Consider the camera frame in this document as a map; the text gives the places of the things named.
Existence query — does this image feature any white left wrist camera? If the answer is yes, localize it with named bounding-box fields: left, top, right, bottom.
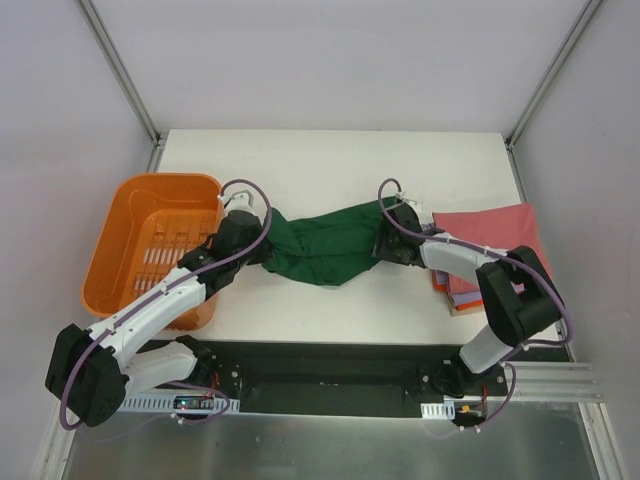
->
left=218, top=190, right=256, bottom=217

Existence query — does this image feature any dark green t shirt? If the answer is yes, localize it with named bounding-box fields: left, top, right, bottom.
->
left=262, top=200, right=382, bottom=287

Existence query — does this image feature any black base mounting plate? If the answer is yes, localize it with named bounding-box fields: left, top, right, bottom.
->
left=149, top=339, right=574, bottom=419

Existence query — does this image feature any orange folded t shirt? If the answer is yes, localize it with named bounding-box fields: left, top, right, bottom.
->
left=432, top=270, right=451, bottom=299

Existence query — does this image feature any white slotted cable duct left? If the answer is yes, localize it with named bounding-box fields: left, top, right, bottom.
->
left=118, top=393, right=240, bottom=416

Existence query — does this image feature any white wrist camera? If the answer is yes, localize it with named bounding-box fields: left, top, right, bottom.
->
left=394, top=191, right=423, bottom=216
left=218, top=190, right=256, bottom=217

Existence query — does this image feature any aluminium rail right side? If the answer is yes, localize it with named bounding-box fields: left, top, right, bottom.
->
left=513, top=362, right=604, bottom=403

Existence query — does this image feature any orange plastic basket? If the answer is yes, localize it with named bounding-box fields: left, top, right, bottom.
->
left=82, top=173, right=223, bottom=319

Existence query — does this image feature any left aluminium frame post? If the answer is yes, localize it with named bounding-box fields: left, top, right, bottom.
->
left=75, top=0, right=164, bottom=149

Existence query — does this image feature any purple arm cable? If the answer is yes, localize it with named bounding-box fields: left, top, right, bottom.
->
left=377, top=178, right=576, bottom=436
left=59, top=178, right=274, bottom=431

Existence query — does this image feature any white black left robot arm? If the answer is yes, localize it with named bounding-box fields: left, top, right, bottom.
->
left=45, top=210, right=272, bottom=431

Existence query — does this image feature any white slotted cable duct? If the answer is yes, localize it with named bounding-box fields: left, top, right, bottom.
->
left=118, top=393, right=240, bottom=416
left=420, top=399, right=487, bottom=421

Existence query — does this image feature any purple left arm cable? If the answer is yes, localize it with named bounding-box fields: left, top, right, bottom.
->
left=59, top=178, right=274, bottom=431

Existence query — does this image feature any aluminium frame post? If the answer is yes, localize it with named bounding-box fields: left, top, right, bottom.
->
left=75, top=0, right=164, bottom=149
left=503, top=0, right=609, bottom=151

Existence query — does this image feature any pink folded t shirt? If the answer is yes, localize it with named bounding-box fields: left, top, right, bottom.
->
left=433, top=203, right=551, bottom=293

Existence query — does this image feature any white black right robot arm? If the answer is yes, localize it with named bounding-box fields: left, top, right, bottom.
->
left=373, top=200, right=565, bottom=398

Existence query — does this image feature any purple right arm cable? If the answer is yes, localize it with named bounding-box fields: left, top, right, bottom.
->
left=377, top=178, right=576, bottom=436

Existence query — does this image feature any right aluminium frame post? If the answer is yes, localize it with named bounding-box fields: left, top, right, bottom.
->
left=503, top=0, right=609, bottom=151

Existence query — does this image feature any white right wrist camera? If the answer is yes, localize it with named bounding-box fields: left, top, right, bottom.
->
left=394, top=191, right=423, bottom=216

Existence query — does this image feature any white slotted cable duct right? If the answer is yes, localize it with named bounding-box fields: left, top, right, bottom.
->
left=420, top=399, right=487, bottom=421

